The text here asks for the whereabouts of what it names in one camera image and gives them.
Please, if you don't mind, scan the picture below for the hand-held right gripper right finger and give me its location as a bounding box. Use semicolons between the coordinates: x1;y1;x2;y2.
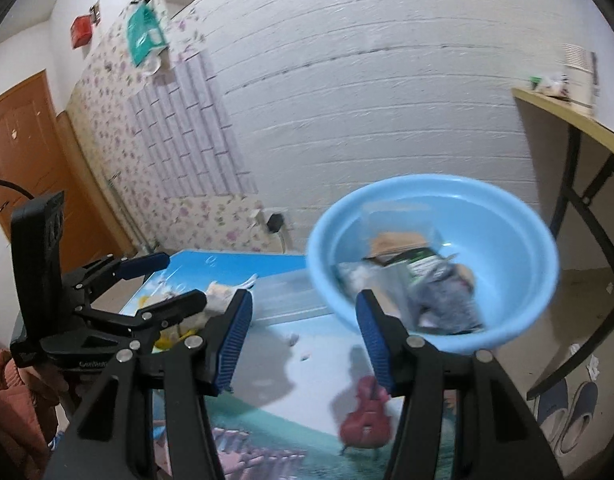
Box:
354;289;565;480

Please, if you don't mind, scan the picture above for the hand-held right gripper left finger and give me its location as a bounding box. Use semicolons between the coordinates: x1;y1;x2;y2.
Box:
42;289;254;480

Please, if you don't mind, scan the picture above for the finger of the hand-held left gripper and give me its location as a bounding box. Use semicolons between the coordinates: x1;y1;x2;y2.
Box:
62;252;170;306
80;290;208;343

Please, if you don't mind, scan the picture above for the white doll with yellow hair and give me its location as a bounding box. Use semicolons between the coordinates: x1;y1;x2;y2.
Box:
154;280;258;351

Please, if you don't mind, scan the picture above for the clear plastic bag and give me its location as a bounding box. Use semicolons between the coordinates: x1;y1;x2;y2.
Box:
337;202;438;328

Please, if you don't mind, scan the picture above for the dark printed packet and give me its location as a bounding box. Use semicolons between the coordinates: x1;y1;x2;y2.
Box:
409;270;485;333

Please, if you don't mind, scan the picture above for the black box with green label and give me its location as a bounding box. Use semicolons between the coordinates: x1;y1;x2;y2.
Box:
392;247;460;281

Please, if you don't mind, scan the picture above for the brown plush toy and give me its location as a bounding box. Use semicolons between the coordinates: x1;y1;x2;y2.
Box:
369;232;475;291

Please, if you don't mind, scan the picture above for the light blue plastic basin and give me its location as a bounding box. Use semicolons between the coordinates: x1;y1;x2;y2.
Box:
307;174;560;353

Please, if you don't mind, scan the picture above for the person's left forearm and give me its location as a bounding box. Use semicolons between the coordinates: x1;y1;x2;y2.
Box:
0;350;73;480

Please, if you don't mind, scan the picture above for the low table with printed top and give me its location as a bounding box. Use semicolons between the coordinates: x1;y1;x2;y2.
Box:
122;249;458;480

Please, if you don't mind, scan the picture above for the orange wooden door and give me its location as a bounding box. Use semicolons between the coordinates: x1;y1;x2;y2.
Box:
0;71;133;271

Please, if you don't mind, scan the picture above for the black plug charger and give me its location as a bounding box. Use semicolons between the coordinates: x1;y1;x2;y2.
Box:
267;213;289;253

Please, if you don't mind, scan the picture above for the green plastic bag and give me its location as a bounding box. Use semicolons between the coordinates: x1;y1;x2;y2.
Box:
126;2;168;67

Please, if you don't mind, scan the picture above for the wooden desk with black legs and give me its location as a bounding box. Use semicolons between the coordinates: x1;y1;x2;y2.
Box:
511;86;614;401

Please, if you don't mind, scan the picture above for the white packet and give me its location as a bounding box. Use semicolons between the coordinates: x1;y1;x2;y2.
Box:
529;75;570;98

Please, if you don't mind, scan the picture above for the stack of paper cups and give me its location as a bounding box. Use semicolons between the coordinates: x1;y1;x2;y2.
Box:
562;44;598;117

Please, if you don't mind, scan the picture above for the black cable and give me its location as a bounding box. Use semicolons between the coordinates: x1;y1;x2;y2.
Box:
0;178;35;200

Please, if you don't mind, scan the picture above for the white wall socket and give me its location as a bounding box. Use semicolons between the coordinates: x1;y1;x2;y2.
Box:
249;206;290;233

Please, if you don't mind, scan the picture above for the red wall box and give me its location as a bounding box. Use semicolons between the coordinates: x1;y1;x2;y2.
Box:
70;16;94;50

